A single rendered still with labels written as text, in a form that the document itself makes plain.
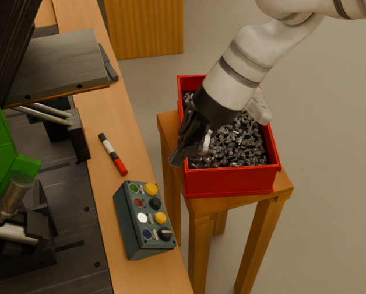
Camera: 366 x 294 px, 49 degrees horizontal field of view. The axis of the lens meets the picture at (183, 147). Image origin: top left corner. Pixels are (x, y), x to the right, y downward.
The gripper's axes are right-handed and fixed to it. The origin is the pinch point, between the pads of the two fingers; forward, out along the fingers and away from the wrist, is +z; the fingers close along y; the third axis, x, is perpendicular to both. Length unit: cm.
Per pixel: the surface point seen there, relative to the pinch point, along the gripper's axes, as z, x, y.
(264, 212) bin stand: 19.4, 39.8, -16.6
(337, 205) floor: 42, 117, -66
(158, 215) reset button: 14.5, 3.9, 0.4
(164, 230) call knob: 14.7, 5.0, 3.4
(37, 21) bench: 24, -30, -76
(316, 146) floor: 36, 115, -100
